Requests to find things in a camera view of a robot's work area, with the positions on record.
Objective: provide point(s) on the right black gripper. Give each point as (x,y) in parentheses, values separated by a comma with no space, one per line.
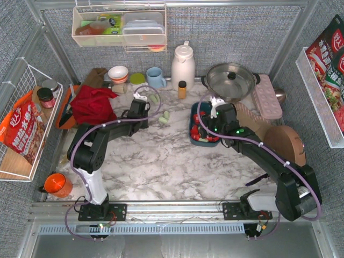
(208,124)

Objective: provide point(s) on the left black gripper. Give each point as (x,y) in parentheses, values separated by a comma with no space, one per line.
(143,115)

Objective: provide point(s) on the red cloth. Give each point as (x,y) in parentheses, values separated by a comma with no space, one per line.
(93,106)

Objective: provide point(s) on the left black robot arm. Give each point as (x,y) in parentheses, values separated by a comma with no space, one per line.
(88,148)

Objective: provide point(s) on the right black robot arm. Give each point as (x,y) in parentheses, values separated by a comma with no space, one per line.
(297,193)

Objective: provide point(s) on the striped pink cloth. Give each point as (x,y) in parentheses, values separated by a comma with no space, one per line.
(245,110)

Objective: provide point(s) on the glass pepper grinder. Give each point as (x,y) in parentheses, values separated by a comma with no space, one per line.
(119,88)

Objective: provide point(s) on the stainless steel pot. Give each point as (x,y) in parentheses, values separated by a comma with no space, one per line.
(230,81)

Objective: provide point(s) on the green lidded cup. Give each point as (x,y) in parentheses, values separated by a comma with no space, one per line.
(137,79)

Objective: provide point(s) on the white orange striped bowl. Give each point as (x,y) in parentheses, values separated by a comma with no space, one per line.
(118,74)

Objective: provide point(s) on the orange spice bottle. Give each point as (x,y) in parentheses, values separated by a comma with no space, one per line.
(182,89)

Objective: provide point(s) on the pink egg tray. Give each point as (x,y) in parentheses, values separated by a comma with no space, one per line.
(265,98)

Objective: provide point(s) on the blue mug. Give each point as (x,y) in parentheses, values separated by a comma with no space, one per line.
(155,79)

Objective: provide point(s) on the brown cloth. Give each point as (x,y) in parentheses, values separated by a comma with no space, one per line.
(95,78)

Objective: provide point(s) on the orange tray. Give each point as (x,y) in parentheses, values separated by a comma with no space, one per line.
(65,119)

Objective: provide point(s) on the white thermos jug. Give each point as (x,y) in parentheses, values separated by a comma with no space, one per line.
(183,66)

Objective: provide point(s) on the round wooden board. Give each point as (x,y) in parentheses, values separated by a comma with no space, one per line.
(285,141)

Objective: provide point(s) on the silver lidded jar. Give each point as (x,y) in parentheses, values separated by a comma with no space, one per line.
(51,84)

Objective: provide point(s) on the dark lidded jar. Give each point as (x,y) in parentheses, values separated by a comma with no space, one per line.
(46,98)

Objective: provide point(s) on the orange cup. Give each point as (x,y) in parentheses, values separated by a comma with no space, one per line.
(58,185)

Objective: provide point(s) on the green packaged item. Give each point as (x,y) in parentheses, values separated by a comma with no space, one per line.
(116,24)

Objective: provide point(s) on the clear plastic food container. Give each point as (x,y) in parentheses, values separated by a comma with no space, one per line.
(143,28)

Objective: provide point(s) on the red seasoning bag left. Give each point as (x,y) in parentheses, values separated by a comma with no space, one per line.
(21,131)

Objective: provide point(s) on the red seasoning bag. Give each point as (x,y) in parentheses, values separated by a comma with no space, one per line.
(326,59)
(21,131)

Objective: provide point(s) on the red seasoning bag right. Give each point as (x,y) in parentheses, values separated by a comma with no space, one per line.
(326,59)

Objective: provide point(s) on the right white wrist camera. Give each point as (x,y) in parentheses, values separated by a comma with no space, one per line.
(215,102)

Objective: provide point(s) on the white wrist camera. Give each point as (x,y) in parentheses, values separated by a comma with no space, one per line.
(137,96)
(215,102)

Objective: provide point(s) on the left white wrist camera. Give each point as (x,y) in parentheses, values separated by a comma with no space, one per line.
(137,96)

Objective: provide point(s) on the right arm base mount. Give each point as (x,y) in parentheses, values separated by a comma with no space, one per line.
(243,211)

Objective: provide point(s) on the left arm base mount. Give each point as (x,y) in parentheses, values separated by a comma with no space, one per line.
(113,212)

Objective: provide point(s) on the cream wall basket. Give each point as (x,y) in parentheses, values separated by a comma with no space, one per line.
(88,32)

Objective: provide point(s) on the white wire basket right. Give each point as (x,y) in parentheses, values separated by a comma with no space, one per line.
(324,113)

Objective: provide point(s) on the white wire basket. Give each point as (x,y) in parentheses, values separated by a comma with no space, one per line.
(324,113)
(14,167)

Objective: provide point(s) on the white wire basket left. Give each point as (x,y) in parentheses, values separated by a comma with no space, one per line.
(14,167)

